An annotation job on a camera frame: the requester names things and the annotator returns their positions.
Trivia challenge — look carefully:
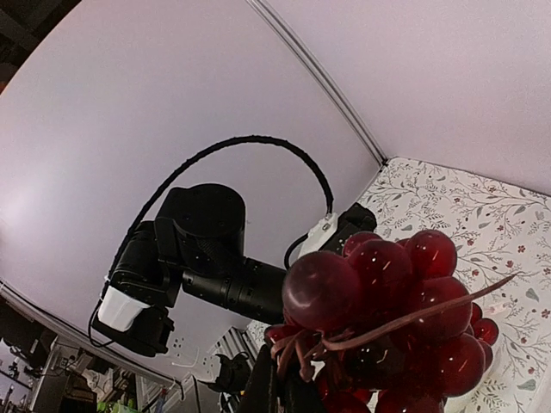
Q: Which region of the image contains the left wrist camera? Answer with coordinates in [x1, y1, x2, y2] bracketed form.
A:
[297, 213, 344, 258]

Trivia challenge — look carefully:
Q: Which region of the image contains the floral tablecloth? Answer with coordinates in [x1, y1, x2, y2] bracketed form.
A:
[245, 157, 551, 413]

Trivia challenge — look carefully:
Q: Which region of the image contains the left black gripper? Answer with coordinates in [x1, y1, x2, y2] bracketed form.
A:
[322, 204, 377, 257]

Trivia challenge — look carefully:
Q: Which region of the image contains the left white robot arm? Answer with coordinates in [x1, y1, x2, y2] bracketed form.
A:
[88, 135, 376, 357]

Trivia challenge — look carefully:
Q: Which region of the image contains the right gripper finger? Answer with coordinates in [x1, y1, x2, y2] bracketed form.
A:
[245, 344, 323, 413]

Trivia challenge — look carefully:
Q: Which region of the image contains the dark red grape bunch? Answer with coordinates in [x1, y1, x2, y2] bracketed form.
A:
[265, 230, 499, 412]

